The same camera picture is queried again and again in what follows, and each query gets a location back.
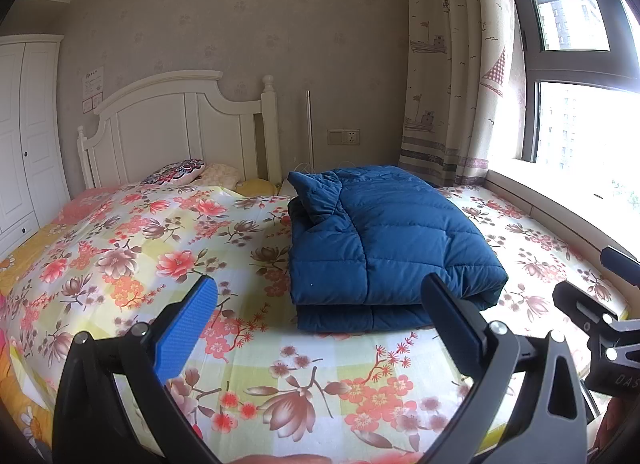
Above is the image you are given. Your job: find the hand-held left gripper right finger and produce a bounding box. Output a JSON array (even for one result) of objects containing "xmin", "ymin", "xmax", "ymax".
[{"xmin": 421, "ymin": 274, "xmax": 588, "ymax": 464}]

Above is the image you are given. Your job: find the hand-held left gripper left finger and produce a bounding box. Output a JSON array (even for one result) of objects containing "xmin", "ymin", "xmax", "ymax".
[{"xmin": 52, "ymin": 274, "xmax": 221, "ymax": 464}]

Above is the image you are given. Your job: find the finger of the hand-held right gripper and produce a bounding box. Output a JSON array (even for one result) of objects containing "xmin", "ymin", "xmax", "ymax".
[
  {"xmin": 552, "ymin": 281, "xmax": 623, "ymax": 337},
  {"xmin": 599, "ymin": 245, "xmax": 640, "ymax": 291}
]

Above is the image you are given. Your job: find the blue quilted jacket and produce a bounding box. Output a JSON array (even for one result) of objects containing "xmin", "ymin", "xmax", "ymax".
[{"xmin": 287, "ymin": 165, "xmax": 509, "ymax": 333}]

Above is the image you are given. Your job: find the person's right forearm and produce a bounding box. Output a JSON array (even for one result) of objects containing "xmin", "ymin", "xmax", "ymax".
[{"xmin": 592, "ymin": 393, "xmax": 640, "ymax": 464}]

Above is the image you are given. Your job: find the window sill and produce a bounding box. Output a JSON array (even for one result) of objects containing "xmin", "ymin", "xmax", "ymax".
[{"xmin": 485, "ymin": 167, "xmax": 640, "ymax": 265}]

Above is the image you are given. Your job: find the floral bed quilt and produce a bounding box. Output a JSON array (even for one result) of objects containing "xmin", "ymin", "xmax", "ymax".
[{"xmin": 0, "ymin": 179, "xmax": 629, "ymax": 464}]

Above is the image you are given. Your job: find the window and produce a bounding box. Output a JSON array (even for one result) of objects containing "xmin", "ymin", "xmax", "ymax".
[{"xmin": 505, "ymin": 0, "xmax": 640, "ymax": 205}]

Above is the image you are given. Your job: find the patterned pillow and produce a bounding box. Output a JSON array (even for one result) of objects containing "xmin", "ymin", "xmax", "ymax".
[{"xmin": 142, "ymin": 158, "xmax": 206, "ymax": 186}]

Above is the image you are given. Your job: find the cream fluffy pillow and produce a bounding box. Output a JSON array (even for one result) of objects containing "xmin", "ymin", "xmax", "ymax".
[{"xmin": 200, "ymin": 163, "xmax": 245, "ymax": 188}]

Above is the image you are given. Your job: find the yellow pillow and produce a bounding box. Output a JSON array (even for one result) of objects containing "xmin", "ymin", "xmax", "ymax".
[{"xmin": 235, "ymin": 178, "xmax": 280, "ymax": 196}]

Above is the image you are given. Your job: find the yellow bed sheet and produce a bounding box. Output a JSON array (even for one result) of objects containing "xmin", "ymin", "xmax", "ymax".
[{"xmin": 0, "ymin": 221, "xmax": 66, "ymax": 452}]

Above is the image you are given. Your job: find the white wooden headboard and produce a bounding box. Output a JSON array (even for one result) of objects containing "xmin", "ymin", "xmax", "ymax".
[{"xmin": 76, "ymin": 69, "xmax": 283, "ymax": 190}]

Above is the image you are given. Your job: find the printed curtain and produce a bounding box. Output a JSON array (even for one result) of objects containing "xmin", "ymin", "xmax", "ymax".
[{"xmin": 397, "ymin": 0, "xmax": 527, "ymax": 187}]

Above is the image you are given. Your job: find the white wardrobe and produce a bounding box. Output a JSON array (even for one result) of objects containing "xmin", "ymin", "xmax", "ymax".
[{"xmin": 0, "ymin": 34, "xmax": 71, "ymax": 257}]

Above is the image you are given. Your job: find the beige wall socket plate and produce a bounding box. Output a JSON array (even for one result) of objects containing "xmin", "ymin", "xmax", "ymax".
[{"xmin": 327, "ymin": 128, "xmax": 361, "ymax": 146}]

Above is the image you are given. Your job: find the paper wall notice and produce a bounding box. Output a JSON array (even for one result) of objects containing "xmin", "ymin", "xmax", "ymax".
[{"xmin": 82, "ymin": 66, "xmax": 105, "ymax": 115}]

